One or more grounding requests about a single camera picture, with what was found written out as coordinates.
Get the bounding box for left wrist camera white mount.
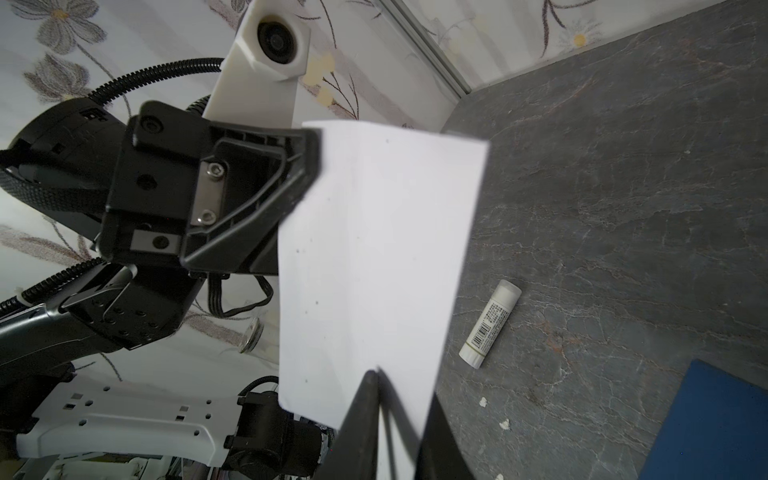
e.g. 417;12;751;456
203;1;310;128

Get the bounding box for white glue stick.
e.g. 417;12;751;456
459;280;522;369

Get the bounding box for dark blue envelope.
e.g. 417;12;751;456
639;360;767;479

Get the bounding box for black corrugated cable conduit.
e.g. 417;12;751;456
0;57;224;313

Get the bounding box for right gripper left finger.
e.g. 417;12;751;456
314;370;380;480

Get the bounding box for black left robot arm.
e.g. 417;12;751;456
1;95;321;438

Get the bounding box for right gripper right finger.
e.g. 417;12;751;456
415;394;474;480

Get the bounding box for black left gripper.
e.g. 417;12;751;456
1;97;321;275

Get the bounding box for white letter paper blue border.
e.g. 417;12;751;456
278;120;490;479

